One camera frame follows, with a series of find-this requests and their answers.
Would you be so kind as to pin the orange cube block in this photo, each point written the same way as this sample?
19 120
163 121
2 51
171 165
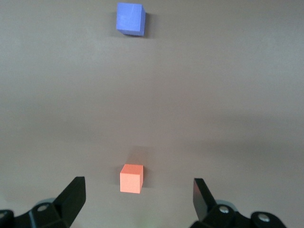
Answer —
130 180

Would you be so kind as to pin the purple cube block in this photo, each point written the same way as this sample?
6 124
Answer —
129 18

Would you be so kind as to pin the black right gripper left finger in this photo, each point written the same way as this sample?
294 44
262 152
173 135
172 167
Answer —
71 199

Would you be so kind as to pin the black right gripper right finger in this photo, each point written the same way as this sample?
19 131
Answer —
202 202

